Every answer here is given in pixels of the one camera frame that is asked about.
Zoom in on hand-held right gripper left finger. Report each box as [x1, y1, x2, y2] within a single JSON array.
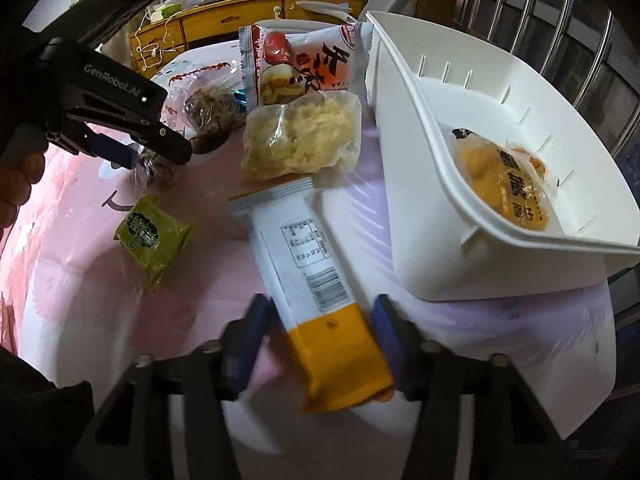
[[65, 294, 276, 480]]

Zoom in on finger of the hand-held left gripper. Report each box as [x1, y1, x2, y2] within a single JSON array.
[[115, 110, 194, 165], [45, 122, 137, 170]]

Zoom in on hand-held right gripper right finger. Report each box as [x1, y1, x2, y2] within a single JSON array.
[[371, 294, 581, 480]]

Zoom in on small clear dark snack packet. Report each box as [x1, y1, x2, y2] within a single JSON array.
[[131, 147, 183, 193]]

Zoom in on clear dark brown snack packet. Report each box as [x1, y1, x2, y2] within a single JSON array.
[[162, 70, 248, 155]]

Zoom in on green snack packet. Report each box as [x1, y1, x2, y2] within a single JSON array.
[[114, 195, 197, 293]]

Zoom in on long white orange snack packet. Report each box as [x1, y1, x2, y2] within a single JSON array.
[[229, 177, 396, 415]]

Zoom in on clear yellow crumb snack packet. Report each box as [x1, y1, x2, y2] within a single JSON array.
[[240, 92, 363, 183]]

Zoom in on white plastic basket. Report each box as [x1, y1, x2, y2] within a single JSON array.
[[364, 10, 640, 302]]

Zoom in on red white snack packet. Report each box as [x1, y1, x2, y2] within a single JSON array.
[[238, 21, 376, 107]]

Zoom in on orange bread packet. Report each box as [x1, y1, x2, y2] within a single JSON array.
[[452, 127, 566, 235]]

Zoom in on person's left hand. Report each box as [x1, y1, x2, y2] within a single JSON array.
[[0, 147, 47, 233]]

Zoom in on wooden desk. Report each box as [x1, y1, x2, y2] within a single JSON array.
[[129, 0, 368, 73]]

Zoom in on steel window bars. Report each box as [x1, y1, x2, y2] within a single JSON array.
[[450, 0, 640, 176]]

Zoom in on white charger cable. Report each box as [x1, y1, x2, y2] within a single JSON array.
[[134, 9, 173, 71]]

